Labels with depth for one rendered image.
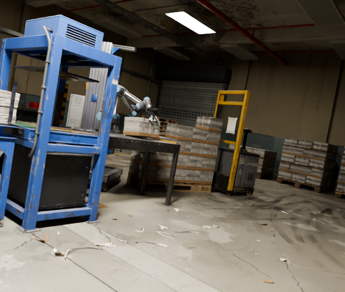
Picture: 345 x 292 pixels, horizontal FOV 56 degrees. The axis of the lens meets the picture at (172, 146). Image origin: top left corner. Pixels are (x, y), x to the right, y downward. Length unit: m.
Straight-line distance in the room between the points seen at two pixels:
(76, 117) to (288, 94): 8.07
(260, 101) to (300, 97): 1.37
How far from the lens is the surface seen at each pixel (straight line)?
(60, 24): 2.98
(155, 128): 4.18
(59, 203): 3.03
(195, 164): 5.39
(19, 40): 3.25
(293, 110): 11.24
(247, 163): 5.97
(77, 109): 4.76
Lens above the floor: 0.99
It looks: 3 degrees down
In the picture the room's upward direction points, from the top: 10 degrees clockwise
